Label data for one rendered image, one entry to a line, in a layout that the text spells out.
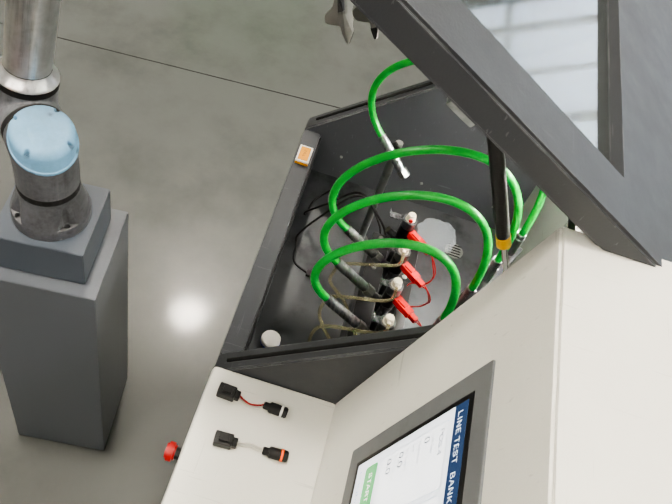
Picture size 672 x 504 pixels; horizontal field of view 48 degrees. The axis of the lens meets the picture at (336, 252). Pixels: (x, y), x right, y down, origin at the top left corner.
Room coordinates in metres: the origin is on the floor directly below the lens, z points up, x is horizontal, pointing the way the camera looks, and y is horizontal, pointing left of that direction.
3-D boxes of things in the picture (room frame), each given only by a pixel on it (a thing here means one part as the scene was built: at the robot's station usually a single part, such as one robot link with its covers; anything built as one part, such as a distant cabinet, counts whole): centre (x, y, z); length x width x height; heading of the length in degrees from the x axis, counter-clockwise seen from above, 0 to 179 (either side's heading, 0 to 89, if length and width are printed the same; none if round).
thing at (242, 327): (0.96, 0.13, 0.87); 0.62 x 0.04 x 0.16; 3
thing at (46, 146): (0.85, 0.56, 1.07); 0.13 x 0.12 x 0.14; 45
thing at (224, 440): (0.49, 0.02, 0.99); 0.12 x 0.02 x 0.02; 96
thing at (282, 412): (0.56, 0.04, 0.99); 0.12 x 0.02 x 0.02; 91
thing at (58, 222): (0.84, 0.56, 0.95); 0.15 x 0.15 x 0.10
